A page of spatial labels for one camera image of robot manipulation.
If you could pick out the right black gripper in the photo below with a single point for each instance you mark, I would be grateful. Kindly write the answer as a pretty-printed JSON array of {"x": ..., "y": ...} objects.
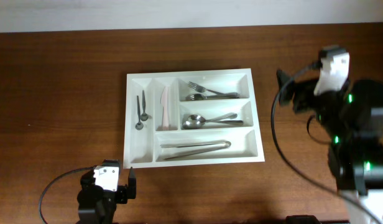
[{"x": 302, "y": 98}]

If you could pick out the white cutlery tray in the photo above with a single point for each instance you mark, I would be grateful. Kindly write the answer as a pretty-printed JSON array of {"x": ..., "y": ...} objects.
[{"x": 142, "y": 148}]

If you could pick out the steel fork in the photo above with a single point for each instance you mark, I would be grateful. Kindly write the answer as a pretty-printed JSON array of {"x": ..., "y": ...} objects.
[
  {"x": 201, "y": 89},
  {"x": 200, "y": 96}
]

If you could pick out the small steel teaspoon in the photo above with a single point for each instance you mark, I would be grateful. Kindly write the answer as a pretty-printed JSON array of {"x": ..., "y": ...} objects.
[
  {"x": 139, "y": 125},
  {"x": 144, "y": 115}
]

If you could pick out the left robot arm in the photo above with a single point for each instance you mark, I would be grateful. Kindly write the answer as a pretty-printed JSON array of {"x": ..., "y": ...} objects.
[{"x": 100, "y": 213}]

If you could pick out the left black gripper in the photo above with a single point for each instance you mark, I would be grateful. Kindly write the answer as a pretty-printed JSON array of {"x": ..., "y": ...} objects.
[{"x": 122, "y": 198}]

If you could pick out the steel tongs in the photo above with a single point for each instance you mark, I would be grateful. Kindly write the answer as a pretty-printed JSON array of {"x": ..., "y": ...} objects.
[{"x": 195, "y": 148}]

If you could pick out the white plastic knife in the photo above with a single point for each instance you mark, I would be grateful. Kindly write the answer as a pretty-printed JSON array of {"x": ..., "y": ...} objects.
[{"x": 164, "y": 103}]

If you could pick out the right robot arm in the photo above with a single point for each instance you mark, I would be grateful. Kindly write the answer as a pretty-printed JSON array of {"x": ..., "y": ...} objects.
[{"x": 351, "y": 113}]

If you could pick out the steel tablespoon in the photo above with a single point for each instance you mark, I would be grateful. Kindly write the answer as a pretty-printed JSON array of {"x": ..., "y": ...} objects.
[
  {"x": 199, "y": 124},
  {"x": 196, "y": 117}
]

